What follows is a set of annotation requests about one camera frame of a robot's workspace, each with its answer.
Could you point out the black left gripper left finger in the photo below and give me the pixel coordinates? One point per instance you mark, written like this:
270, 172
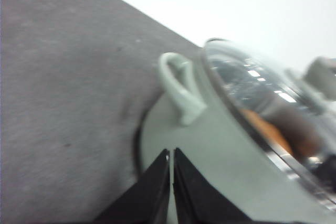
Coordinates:
146, 201

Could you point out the glass steamer lid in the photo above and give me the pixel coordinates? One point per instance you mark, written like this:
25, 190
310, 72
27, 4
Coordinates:
293, 113

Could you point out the grey table mat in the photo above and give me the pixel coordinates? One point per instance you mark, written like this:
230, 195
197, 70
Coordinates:
76, 78

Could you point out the brown potato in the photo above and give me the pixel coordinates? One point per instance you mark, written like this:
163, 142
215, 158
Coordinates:
278, 134

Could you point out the green electric steamer pot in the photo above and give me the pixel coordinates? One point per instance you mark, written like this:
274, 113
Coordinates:
190, 115

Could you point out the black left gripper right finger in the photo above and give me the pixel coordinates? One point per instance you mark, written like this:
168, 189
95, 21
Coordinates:
197, 201

